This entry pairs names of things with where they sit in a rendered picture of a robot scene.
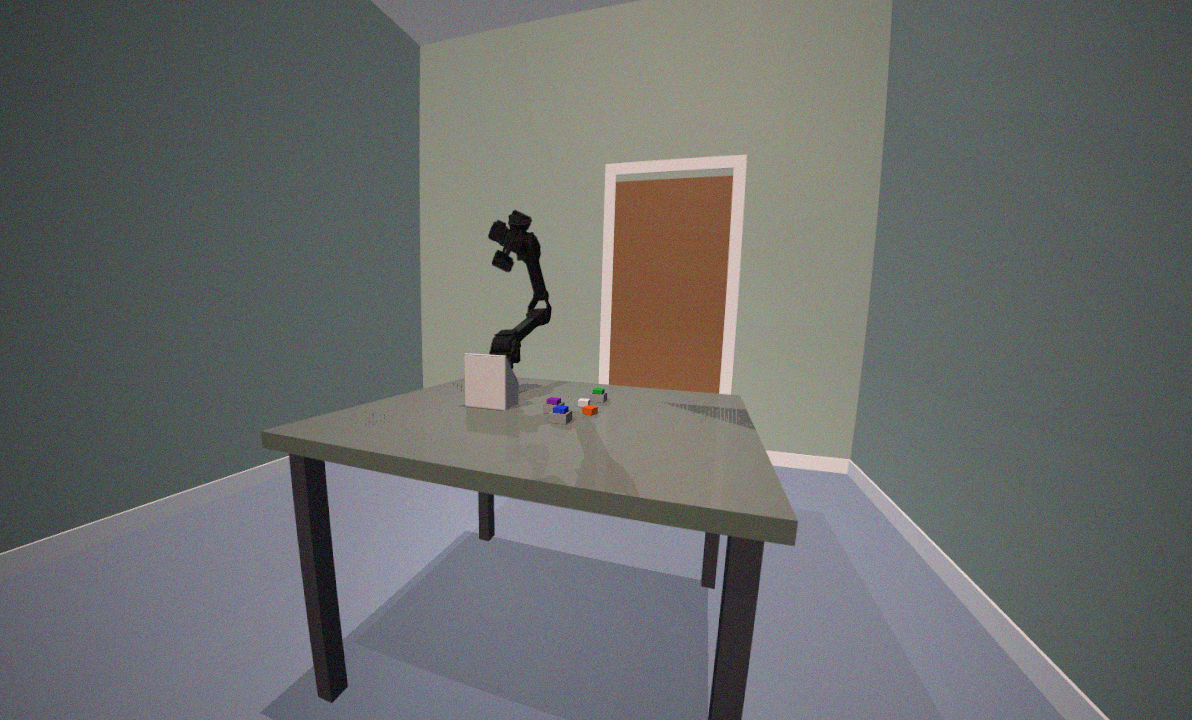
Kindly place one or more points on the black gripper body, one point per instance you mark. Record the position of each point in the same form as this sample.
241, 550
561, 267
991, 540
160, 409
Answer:
514, 242

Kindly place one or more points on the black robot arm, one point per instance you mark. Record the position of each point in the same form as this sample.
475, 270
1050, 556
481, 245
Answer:
507, 342

